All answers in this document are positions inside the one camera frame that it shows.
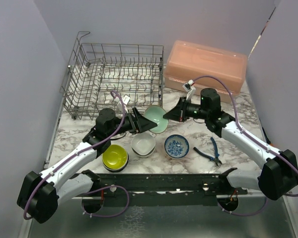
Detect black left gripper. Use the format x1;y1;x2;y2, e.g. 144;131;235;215
108;107;157;138

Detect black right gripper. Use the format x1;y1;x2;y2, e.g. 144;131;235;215
163;97;209;122

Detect celadon green bowl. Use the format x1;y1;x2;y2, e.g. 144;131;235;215
144;105;169;134

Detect blue floral bowl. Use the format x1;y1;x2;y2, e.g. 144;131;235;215
164;134;190;160

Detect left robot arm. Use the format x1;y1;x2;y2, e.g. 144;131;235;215
17;108;157;223

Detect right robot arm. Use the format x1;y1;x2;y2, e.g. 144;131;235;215
163;88;298;200

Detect white square bowl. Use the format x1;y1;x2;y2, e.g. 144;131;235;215
131;132;156;157

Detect yellow-green bowl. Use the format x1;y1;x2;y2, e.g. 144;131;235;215
102;144;128;160

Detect grey bowl under yellow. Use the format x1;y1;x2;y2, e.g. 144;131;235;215
102;159;129;173

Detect orange-tipped screwdriver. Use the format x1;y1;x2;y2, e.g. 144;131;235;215
262;127;272;144

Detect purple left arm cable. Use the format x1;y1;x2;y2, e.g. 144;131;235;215
23;90;131;220

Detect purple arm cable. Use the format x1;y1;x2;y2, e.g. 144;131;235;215
23;90;131;220
192;75;298;216

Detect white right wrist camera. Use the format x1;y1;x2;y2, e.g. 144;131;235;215
183;80;196;102

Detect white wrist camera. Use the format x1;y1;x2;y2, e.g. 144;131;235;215
117;95;130;108
183;80;196;102

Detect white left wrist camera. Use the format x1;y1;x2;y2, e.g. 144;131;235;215
117;95;130;108

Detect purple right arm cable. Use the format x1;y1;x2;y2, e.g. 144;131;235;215
192;75;298;216

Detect blue-handled pliers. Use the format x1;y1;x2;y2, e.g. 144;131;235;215
193;136;223;166

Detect grey wire dish rack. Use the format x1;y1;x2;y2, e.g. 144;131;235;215
60;31;164;120

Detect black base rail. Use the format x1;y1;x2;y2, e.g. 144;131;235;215
82;170;247;207

